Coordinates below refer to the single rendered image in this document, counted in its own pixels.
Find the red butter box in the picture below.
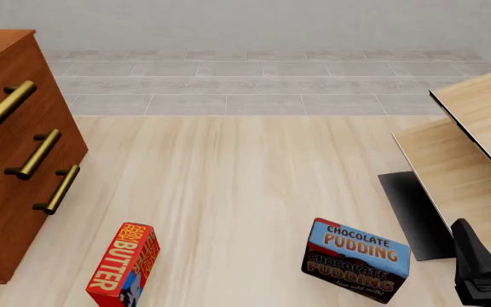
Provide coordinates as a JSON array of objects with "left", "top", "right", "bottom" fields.
[{"left": 84, "top": 221, "right": 162, "bottom": 307}]

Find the medium brass drawer handle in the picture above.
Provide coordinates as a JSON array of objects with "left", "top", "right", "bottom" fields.
[{"left": 3, "top": 128, "right": 63, "bottom": 182}]

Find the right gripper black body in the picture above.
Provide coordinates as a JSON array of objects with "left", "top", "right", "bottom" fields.
[{"left": 453, "top": 276, "right": 491, "bottom": 307}]

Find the red-brown wooden cabinet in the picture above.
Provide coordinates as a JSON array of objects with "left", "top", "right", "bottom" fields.
[{"left": 0, "top": 29, "right": 90, "bottom": 285}]

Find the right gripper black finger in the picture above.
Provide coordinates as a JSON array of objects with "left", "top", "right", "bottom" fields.
[{"left": 450, "top": 217, "right": 491, "bottom": 283}]

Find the pale wood furniture black side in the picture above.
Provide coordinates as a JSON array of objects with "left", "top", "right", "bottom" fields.
[{"left": 377, "top": 63, "right": 491, "bottom": 264}]

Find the large brass drawer handle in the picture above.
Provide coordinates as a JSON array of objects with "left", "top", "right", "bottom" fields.
[{"left": 0, "top": 79, "right": 38, "bottom": 133}]

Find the small brass drawer handle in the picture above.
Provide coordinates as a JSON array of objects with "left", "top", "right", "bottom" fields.
[{"left": 32, "top": 164, "right": 82, "bottom": 216}]

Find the blue chocolate pudding box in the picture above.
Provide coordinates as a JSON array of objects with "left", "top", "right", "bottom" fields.
[{"left": 300, "top": 217, "right": 413, "bottom": 305}]

